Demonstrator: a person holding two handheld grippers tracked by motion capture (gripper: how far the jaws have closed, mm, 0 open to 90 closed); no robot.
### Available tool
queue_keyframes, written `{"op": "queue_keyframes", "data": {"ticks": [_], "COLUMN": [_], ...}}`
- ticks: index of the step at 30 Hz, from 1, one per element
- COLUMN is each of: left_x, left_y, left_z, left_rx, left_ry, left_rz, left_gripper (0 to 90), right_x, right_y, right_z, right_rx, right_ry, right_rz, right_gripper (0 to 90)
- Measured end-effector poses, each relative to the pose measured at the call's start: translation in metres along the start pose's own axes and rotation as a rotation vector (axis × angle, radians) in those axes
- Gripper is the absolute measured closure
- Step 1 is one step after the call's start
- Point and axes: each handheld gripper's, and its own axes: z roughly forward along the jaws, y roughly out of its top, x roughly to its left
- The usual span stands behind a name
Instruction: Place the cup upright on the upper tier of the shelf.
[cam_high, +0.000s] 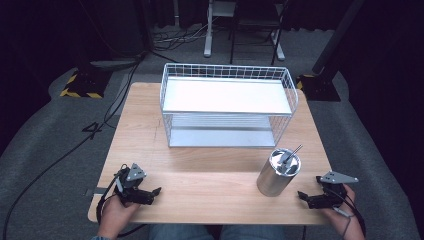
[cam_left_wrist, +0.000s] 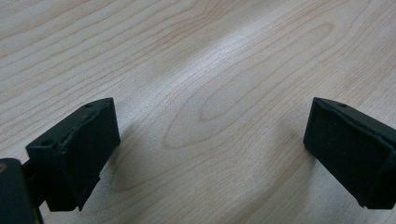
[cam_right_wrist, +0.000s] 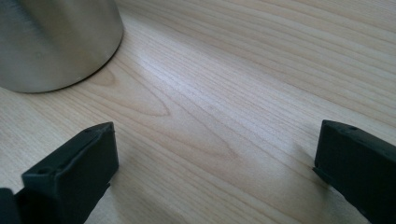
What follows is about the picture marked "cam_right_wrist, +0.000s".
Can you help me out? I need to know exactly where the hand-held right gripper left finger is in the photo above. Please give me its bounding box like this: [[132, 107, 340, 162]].
[[13, 121, 120, 224]]

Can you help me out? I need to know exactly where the stainless steel round container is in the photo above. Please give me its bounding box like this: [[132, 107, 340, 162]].
[[0, 0, 125, 94]]

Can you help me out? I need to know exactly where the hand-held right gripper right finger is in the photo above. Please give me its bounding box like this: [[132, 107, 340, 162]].
[[312, 119, 396, 224]]

